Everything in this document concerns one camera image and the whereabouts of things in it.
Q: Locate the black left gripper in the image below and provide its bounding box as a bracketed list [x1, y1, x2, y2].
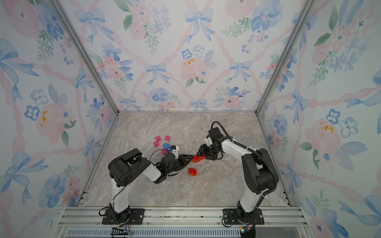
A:
[166, 155, 193, 176]

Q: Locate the red long lego brick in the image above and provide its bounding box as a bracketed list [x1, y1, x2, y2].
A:
[192, 156, 200, 163]

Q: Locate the blue lego brick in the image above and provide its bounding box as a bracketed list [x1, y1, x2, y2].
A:
[162, 143, 172, 151]

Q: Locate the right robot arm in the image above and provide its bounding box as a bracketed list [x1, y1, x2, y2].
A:
[197, 128, 279, 224]

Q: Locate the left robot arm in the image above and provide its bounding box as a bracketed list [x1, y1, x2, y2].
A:
[100, 148, 193, 226]

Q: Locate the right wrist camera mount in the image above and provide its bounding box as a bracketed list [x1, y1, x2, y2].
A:
[204, 136, 213, 147]

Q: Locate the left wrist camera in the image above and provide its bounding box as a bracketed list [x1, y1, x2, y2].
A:
[171, 145, 179, 156]

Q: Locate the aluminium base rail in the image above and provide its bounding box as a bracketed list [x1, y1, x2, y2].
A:
[53, 207, 312, 238]

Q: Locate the aluminium corner post left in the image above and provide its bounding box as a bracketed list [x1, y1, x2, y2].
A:
[47, 0, 119, 115]

